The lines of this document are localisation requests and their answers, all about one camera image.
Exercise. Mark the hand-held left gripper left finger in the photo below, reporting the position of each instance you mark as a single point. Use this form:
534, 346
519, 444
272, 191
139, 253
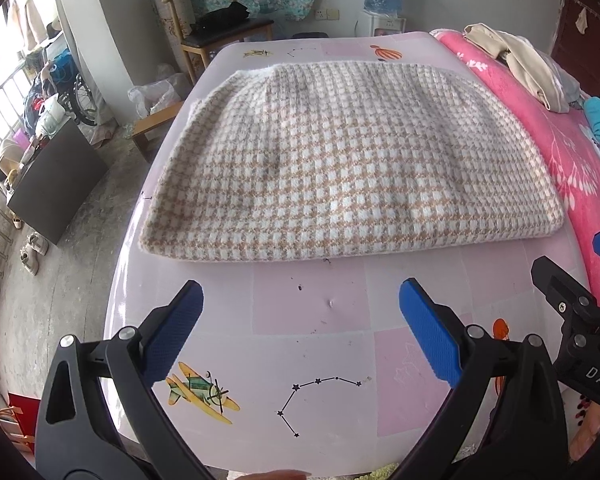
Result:
175, 335

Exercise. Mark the wooden chair with dark seat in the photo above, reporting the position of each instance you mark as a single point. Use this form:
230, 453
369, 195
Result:
230, 35

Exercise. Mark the small wooden stool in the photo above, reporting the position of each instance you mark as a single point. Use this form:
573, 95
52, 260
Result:
152, 125

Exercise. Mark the white wall socket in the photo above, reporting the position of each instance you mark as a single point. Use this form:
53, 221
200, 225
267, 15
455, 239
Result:
327, 15

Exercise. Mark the dark red door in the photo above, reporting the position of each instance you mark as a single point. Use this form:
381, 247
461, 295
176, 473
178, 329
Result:
590, 50

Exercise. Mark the pink printed blanket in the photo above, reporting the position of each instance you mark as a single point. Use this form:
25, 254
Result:
555, 150

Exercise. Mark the beige white houndstooth coat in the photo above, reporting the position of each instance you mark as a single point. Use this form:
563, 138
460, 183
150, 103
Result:
355, 160

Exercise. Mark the white water dispenser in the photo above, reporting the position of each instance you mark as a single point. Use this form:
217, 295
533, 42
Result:
380, 25

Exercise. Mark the metal railing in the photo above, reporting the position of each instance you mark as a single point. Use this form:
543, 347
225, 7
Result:
5, 85

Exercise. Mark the floral covered cabinet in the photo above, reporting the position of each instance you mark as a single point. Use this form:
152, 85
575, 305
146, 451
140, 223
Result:
170, 15

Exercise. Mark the red bag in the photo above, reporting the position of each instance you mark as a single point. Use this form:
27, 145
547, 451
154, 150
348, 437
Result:
22, 410

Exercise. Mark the beige shoe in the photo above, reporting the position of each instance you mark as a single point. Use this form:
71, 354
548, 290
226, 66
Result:
30, 261
38, 243

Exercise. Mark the dark board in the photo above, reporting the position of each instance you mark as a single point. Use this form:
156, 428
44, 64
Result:
55, 180

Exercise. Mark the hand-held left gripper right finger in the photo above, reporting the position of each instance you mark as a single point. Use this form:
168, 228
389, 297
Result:
430, 330

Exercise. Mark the white plastic bags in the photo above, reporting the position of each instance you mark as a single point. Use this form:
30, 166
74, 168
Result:
150, 95

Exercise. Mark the beige garment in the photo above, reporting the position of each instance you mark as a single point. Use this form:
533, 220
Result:
525, 65

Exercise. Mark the small beige hanging cloth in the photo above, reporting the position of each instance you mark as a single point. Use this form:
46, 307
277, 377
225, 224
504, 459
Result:
582, 21

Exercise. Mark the hanging pale clothes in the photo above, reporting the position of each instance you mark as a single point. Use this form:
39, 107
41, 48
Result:
27, 20

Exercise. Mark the wheelchair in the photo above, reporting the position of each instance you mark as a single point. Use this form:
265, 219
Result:
80, 95

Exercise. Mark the black bag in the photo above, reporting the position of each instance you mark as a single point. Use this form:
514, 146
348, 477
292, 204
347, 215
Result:
220, 17

